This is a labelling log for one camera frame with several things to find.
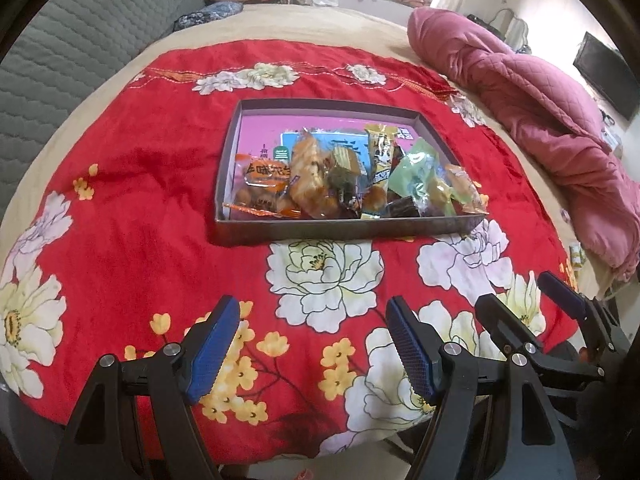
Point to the black wall television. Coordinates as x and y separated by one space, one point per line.
608 73

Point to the small yellow barcode snack pack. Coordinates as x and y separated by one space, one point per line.
344 175

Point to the green clear pastry pack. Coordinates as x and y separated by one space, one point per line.
420 175

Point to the red floral blanket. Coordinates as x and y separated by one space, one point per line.
119 258

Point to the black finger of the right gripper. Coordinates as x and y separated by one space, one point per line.
600 327
511 336

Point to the yellow puffed rice snack bag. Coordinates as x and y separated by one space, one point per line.
309 186

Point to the grey quilted sofa back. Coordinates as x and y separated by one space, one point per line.
66 52

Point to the tan biscuit wrapper pack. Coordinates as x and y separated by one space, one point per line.
464 191

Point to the Snickers chocolate bar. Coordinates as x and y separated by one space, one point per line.
404 207

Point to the dark patterned cloth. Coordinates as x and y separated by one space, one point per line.
216 11

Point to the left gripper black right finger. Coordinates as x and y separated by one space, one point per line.
493 419

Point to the pink quilted comforter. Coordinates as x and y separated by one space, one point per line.
551 118

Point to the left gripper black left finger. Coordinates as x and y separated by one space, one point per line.
103 440

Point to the yellow cartoon cow snack pack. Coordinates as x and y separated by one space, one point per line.
382 144

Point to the orange twisted dough snack bag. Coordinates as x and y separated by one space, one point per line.
260 188

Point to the pink and blue book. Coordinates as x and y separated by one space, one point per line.
358 140

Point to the grey cardboard tray box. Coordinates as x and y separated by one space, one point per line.
330 110

